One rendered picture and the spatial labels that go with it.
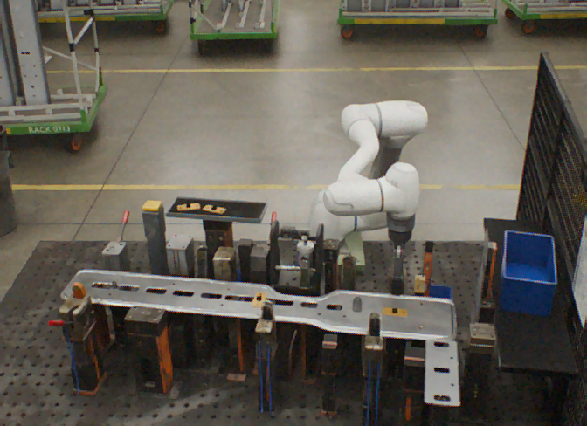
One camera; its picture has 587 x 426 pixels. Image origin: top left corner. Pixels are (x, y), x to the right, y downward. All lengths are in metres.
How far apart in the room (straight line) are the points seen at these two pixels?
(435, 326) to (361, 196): 0.54
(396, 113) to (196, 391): 1.23
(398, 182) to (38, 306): 1.68
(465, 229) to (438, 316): 2.55
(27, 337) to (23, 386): 0.28
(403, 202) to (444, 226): 2.81
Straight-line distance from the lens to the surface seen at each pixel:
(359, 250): 3.26
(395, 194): 2.19
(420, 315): 2.49
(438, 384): 2.24
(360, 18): 9.03
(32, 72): 6.55
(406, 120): 2.71
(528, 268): 2.75
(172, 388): 2.67
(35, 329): 3.09
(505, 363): 2.31
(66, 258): 3.49
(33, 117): 6.36
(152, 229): 2.87
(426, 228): 4.97
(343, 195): 2.15
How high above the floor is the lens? 2.49
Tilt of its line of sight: 28 degrees down
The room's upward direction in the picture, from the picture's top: 1 degrees counter-clockwise
